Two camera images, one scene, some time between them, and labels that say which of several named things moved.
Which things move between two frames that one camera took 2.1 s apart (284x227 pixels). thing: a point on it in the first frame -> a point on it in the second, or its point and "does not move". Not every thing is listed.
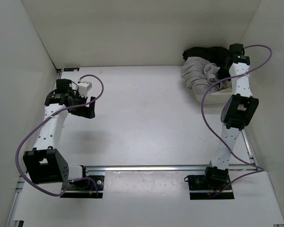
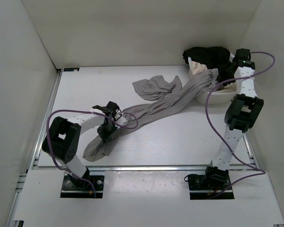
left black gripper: (85, 111) -> (104, 136)
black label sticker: (71, 69) does not move
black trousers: (219, 56) does not move
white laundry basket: (213, 98) does not move
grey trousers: (200, 74) -> (167, 97)
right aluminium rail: (252, 156) does not move
